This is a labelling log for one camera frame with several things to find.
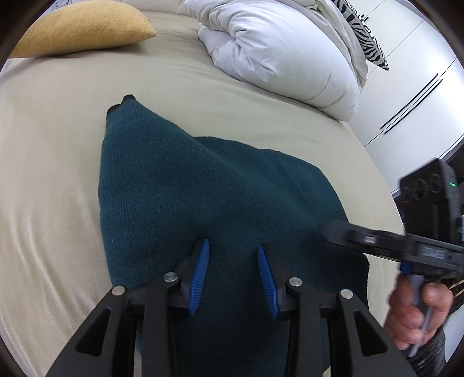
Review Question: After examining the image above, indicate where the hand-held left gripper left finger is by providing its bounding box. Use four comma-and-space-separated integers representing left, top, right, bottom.
45, 238, 211, 377

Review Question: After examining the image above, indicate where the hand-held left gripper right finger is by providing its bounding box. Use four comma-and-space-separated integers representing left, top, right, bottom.
257, 244, 422, 377

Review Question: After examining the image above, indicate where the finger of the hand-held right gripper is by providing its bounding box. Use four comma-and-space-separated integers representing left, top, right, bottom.
322, 219, 418, 262

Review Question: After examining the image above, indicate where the teal knit sweater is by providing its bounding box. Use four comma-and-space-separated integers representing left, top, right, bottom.
98, 95, 369, 377

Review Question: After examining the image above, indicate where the person's right forearm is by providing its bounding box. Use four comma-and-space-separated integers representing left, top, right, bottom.
406, 324, 450, 377

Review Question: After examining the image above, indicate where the person's right hand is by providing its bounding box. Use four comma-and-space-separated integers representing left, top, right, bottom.
383, 281, 456, 351

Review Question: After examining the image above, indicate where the bed with beige sheet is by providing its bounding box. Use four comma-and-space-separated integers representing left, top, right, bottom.
0, 10, 407, 377

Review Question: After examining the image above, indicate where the white wardrobe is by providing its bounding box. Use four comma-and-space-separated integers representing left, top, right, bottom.
357, 0, 464, 198

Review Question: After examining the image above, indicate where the zebra print pillow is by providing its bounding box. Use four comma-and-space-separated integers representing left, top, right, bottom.
333, 0, 391, 72

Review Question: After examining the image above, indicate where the white duvet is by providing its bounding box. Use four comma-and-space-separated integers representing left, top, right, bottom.
184, 0, 370, 122

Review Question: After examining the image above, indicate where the white padded headboard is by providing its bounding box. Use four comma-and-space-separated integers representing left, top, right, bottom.
121, 0, 187, 13

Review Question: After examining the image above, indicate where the yellow pillow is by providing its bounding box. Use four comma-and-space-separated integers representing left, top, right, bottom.
9, 0, 157, 59

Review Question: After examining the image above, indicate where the long black wardrobe handle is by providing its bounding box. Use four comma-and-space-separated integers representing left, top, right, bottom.
384, 79, 444, 135
379, 74, 439, 128

